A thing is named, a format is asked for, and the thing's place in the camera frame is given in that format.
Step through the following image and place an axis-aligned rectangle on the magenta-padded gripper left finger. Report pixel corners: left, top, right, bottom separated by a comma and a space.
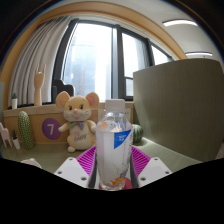
53, 146, 99, 189

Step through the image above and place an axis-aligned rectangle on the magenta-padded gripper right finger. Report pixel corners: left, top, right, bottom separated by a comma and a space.
129, 145, 173, 188

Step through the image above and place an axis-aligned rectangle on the clear plastic water bottle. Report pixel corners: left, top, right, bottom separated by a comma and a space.
94, 98, 134, 191

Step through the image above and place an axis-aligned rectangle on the small round green cactus ornament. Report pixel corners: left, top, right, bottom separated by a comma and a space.
131, 123, 145, 144

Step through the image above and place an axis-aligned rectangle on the round purple number sign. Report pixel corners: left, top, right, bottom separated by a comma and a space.
41, 117, 63, 141

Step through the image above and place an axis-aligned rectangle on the beige mouse plush toy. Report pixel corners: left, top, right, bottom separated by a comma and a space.
54, 91, 101, 154

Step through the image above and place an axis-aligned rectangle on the tall green cactus ornament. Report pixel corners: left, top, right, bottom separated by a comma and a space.
17, 110, 36, 150

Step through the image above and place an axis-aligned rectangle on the small plant in white pot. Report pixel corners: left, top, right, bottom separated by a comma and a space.
10, 92, 19, 110
10, 129, 21, 150

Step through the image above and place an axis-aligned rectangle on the grey-green desk partition panel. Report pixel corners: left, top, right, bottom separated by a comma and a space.
132, 58, 224, 163

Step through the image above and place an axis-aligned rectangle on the wooden desk ledge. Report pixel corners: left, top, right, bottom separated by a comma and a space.
3, 101, 135, 145

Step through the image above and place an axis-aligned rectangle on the black horse figurine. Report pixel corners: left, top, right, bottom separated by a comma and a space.
51, 78, 76, 103

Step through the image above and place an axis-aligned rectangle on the wooden hand model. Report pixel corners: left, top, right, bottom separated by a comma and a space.
33, 63, 47, 107

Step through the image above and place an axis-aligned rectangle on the dark-framed window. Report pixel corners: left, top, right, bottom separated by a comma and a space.
51, 18, 174, 103

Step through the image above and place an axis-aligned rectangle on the grey-white curtain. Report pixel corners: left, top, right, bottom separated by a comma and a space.
7, 15, 73, 108

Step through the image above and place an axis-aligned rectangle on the group of ceiling lights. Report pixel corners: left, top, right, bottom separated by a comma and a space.
162, 19, 213, 57

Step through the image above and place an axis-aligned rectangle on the white wall outlet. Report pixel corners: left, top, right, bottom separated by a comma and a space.
97, 109, 107, 123
124, 108, 132, 124

